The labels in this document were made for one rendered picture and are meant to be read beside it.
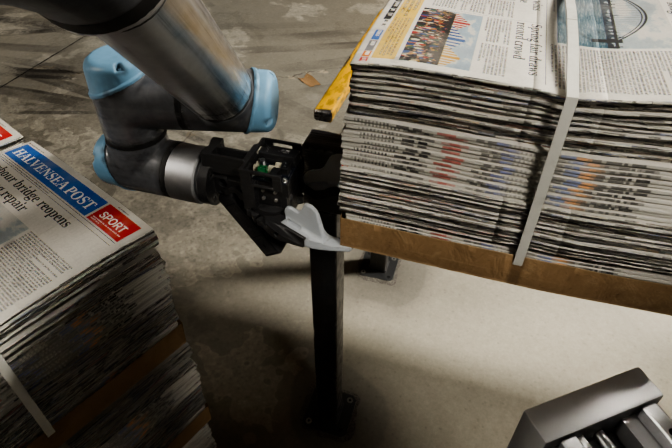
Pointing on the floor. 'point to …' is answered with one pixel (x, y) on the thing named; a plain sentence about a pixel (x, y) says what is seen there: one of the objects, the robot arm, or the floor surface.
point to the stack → (83, 311)
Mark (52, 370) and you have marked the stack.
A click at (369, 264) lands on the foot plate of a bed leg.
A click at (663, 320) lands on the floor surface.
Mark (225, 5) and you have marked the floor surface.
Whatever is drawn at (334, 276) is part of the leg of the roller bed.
